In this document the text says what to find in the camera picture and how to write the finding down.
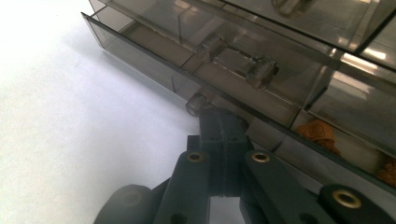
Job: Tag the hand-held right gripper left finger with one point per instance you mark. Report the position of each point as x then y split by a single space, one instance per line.
186 186

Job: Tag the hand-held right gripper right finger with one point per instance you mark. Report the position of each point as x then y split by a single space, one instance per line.
264 186

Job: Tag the smoky clear plastic drawer cabinet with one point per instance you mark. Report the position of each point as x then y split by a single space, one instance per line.
384 46

